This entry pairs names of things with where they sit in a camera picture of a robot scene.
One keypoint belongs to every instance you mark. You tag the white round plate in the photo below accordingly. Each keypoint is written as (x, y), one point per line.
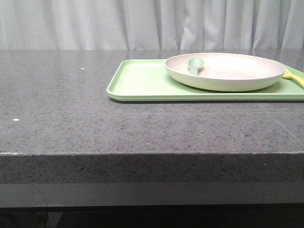
(226, 71)

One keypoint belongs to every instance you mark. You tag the yellow plastic fork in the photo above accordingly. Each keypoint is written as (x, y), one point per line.
(290, 76)

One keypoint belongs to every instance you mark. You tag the light green serving tray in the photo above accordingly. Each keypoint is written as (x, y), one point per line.
(146, 80)

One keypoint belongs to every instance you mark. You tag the pale green spoon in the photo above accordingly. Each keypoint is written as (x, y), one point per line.
(195, 65)

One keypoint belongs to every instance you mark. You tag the white curtain backdrop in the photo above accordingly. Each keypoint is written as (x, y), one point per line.
(151, 24)

